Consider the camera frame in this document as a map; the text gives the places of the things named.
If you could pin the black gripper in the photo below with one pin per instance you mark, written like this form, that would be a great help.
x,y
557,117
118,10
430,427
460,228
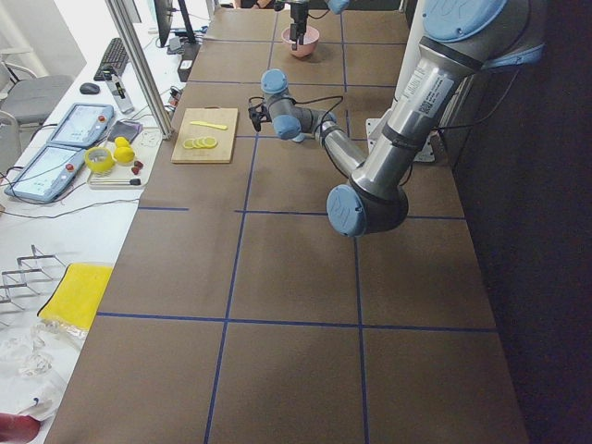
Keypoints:
x,y
296,16

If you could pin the light blue paper cup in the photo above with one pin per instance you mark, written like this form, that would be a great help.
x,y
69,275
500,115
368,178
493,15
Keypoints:
x,y
299,138

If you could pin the pink bowl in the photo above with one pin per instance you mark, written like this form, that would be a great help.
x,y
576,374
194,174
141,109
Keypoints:
x,y
304,49

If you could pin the black monitor stand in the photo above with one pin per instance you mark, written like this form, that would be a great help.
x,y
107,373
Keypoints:
x,y
164,11

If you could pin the yellow plastic knife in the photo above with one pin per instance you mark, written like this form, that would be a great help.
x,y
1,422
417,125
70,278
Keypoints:
x,y
209,125

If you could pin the lemon slice farthest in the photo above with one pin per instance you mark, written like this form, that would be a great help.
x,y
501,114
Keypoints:
x,y
211,141

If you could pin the bamboo cutting board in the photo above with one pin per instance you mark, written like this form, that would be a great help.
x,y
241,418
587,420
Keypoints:
x,y
223,152

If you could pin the black keyboard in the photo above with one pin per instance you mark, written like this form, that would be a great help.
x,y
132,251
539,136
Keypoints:
x,y
115,57

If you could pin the clear water bottle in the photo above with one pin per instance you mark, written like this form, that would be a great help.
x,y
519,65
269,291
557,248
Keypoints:
x,y
118,91

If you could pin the purple notebook stack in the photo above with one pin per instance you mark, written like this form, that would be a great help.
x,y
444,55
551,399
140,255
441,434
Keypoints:
x,y
126,129

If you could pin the whole lemon left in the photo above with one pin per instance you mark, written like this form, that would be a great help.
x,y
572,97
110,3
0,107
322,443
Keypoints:
x,y
121,142

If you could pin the whole lemon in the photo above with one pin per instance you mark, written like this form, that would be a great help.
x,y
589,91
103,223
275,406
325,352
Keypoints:
x,y
121,142
124,154

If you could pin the whole lemon right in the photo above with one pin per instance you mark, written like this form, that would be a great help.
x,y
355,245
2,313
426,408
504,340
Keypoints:
x,y
124,154

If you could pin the white tray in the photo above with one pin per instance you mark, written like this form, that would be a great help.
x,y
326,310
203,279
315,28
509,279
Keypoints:
x,y
146,147

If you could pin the black computer mouse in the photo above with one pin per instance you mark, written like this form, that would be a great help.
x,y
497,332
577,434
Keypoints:
x,y
89,88

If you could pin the yellow tape roll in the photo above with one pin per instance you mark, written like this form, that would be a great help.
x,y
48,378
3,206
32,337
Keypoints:
x,y
99,160

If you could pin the teach pendant upper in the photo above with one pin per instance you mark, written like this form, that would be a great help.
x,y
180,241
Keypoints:
x,y
82,125

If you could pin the teach pendant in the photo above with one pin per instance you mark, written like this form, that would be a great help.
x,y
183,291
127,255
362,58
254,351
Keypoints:
x,y
82,125
48,174

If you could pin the teach pendant lower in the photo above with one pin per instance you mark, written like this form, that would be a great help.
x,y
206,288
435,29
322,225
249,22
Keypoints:
x,y
48,174

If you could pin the grey office chair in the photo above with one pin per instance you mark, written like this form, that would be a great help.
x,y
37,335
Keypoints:
x,y
31,99

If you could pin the yellow cloth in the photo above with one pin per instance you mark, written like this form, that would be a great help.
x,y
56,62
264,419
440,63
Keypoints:
x,y
75,301

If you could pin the clear plastic bag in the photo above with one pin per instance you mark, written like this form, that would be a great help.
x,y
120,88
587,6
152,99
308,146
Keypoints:
x,y
36,366

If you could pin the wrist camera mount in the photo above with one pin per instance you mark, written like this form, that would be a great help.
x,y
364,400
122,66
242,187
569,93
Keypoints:
x,y
258,112

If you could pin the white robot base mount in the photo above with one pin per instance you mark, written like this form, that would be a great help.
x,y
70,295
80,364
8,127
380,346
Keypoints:
x,y
397,116

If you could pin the aluminium frame post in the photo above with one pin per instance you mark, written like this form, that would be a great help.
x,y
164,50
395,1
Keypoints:
x,y
139,62

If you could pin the wire rack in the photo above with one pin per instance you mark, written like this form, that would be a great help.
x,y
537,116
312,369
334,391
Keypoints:
x,y
34,277

